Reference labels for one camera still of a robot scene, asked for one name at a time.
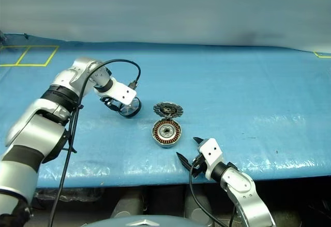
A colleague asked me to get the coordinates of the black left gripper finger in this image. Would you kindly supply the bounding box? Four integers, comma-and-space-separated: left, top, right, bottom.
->
110, 102, 124, 113

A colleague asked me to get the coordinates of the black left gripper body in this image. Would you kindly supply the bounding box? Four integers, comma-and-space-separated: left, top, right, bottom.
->
99, 96, 117, 108

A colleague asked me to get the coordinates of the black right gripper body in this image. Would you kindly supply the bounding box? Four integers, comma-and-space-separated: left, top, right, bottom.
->
191, 154, 208, 179

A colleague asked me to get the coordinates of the silver spoked rotor wheel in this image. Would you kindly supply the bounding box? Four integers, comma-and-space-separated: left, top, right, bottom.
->
117, 96, 143, 119

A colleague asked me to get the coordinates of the motor stator with copper windings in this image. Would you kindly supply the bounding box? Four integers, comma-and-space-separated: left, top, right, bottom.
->
151, 117, 184, 149

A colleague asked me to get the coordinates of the round silver metal part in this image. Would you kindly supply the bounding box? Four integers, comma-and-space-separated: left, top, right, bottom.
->
152, 101, 184, 119

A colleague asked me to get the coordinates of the grey rounded shape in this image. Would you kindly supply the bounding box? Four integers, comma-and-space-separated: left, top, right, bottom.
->
183, 185, 216, 225
110, 187, 146, 220

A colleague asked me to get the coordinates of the yellow tape double square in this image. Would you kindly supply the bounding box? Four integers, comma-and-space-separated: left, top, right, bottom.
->
0, 45, 60, 68

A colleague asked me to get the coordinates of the grey blue robot chest shell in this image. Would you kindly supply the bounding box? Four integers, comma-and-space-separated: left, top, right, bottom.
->
87, 213, 198, 227

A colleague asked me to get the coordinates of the crumpled clear plastic film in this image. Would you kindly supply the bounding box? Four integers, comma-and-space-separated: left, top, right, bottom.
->
35, 187, 104, 203

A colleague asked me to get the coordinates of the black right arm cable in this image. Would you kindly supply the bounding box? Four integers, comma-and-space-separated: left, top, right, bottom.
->
189, 159, 228, 227

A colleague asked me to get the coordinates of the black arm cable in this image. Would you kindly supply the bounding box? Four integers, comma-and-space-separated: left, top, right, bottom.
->
189, 159, 228, 227
48, 58, 142, 227

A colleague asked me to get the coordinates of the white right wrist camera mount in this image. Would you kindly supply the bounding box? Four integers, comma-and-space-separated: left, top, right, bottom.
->
198, 138, 224, 181

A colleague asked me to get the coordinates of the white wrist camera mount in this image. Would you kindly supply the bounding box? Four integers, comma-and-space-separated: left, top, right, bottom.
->
93, 78, 137, 106
198, 138, 224, 181

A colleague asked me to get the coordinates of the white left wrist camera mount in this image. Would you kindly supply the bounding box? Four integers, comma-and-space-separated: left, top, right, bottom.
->
93, 78, 137, 106

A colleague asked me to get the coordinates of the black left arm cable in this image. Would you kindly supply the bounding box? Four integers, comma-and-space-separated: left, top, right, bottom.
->
48, 58, 142, 227

